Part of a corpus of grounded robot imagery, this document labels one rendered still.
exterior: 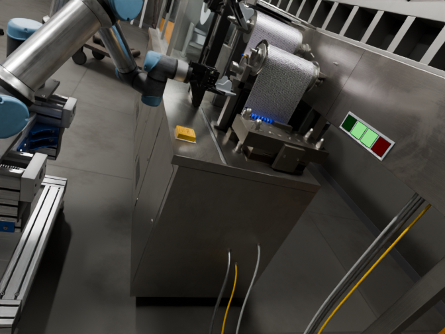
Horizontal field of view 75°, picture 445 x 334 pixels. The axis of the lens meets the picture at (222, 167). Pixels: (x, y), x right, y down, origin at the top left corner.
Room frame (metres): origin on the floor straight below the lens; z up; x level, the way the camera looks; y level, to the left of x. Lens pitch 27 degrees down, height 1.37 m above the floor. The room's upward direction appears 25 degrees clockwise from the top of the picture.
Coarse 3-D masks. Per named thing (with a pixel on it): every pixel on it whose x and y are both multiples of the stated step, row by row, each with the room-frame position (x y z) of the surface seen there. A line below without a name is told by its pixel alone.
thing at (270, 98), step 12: (264, 84) 1.24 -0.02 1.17; (276, 84) 1.26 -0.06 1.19; (288, 84) 1.28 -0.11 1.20; (252, 96) 1.22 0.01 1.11; (264, 96) 1.25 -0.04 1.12; (276, 96) 1.27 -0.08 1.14; (288, 96) 1.29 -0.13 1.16; (300, 96) 1.32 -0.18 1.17; (252, 108) 1.23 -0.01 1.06; (264, 108) 1.26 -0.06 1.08; (276, 108) 1.28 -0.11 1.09; (288, 108) 1.31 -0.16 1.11; (276, 120) 1.29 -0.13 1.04; (288, 120) 1.32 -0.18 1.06
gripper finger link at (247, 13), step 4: (240, 4) 1.17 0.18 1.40; (240, 8) 1.17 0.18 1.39; (244, 8) 1.17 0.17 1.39; (236, 12) 1.16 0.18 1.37; (244, 12) 1.17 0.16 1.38; (248, 12) 1.18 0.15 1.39; (252, 12) 1.19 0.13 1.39; (244, 16) 1.18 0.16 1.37; (248, 16) 1.18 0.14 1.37; (240, 20) 1.17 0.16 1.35; (244, 20) 1.17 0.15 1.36; (244, 24) 1.18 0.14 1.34; (244, 28) 1.19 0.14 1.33
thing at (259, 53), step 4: (256, 48) 1.27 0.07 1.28; (260, 48) 1.26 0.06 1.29; (252, 52) 1.29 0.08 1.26; (260, 52) 1.24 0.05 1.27; (252, 56) 1.28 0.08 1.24; (256, 56) 1.24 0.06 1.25; (260, 56) 1.24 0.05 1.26; (252, 60) 1.26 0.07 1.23; (256, 60) 1.23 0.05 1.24; (260, 60) 1.24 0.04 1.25; (252, 64) 1.24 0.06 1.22; (256, 64) 1.24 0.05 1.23
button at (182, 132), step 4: (176, 128) 1.03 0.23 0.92; (180, 128) 1.03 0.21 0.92; (184, 128) 1.04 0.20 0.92; (188, 128) 1.06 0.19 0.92; (176, 132) 1.01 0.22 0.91; (180, 132) 0.99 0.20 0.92; (184, 132) 1.01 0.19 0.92; (188, 132) 1.02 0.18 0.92; (192, 132) 1.04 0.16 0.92; (180, 136) 0.98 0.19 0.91; (184, 136) 0.99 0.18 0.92; (188, 136) 1.00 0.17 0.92; (192, 136) 1.01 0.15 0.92; (192, 140) 1.01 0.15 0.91
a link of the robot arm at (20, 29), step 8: (8, 24) 1.00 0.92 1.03; (16, 24) 1.00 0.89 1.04; (24, 24) 1.02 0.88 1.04; (32, 24) 1.06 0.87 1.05; (40, 24) 1.08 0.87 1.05; (8, 32) 0.99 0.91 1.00; (16, 32) 0.98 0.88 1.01; (24, 32) 0.99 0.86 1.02; (32, 32) 1.01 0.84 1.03; (8, 40) 0.99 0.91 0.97; (16, 40) 0.98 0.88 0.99; (24, 40) 0.99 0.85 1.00; (8, 48) 0.99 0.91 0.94; (16, 48) 0.98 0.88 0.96
